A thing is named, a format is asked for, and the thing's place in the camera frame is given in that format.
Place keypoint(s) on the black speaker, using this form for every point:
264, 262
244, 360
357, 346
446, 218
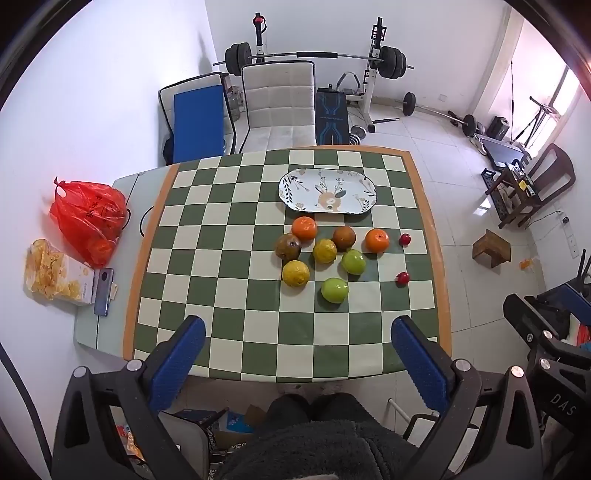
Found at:
498, 128

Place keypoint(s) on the clear water jug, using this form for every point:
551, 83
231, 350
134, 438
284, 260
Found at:
235, 104

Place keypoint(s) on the green apple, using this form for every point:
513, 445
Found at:
334, 289
353, 261

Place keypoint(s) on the blue mat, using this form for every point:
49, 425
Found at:
198, 124

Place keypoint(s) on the black power strip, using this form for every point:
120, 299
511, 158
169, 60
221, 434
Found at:
496, 194

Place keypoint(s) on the yellow citrus fruit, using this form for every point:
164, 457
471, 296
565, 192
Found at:
324, 250
295, 273

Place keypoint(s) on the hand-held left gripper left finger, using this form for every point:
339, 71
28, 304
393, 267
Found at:
178, 364

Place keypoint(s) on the cardboard box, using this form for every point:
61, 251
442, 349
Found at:
235, 422

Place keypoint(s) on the white padded chair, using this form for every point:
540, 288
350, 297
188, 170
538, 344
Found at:
277, 101

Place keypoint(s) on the dark wooden chair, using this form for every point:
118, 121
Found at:
554, 170

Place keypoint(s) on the oval deer print plate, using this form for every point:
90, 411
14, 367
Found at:
328, 191

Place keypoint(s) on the red cherry tomato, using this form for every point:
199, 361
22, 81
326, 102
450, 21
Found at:
403, 277
405, 239

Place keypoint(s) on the grey smartphone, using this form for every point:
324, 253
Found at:
105, 290

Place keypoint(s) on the black treadmill deck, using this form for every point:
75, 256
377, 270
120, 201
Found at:
505, 150

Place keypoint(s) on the reddish brown fruit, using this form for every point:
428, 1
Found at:
344, 237

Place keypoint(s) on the colourful cloth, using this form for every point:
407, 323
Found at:
582, 334

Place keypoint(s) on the black tripod stand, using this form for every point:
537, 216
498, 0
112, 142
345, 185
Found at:
538, 115

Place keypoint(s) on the mottled brown fruit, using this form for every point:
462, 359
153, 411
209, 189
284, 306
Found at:
288, 247

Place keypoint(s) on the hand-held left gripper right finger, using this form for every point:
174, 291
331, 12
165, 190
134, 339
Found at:
422, 364

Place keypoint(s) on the green checkered tablecloth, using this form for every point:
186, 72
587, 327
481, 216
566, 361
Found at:
231, 277

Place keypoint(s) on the white power strip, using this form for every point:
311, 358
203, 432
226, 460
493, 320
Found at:
571, 242

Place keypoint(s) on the red plastic bag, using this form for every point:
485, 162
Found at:
87, 212

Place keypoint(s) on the orange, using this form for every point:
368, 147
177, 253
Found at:
304, 228
377, 240

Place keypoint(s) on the person's dark fleece clothing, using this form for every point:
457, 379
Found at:
314, 443

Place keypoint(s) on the small orange item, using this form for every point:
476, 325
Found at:
525, 264

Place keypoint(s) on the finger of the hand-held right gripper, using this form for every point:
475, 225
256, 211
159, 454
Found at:
526, 318
575, 295

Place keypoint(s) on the chrome dumbbells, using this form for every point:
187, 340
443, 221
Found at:
358, 134

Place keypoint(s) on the barbell with black plates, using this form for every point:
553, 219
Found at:
392, 60

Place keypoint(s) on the black and blue weight bench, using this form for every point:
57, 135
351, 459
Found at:
330, 120

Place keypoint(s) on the small wooden stool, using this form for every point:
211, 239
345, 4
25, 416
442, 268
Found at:
491, 247

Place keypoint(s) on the small barbell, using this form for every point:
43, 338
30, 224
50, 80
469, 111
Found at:
468, 125

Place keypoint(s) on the grey chair seat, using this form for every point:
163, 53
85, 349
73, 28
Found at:
184, 438

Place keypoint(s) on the yellow snack box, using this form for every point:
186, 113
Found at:
55, 274

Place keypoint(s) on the white squat rack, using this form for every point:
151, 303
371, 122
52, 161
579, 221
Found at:
371, 92

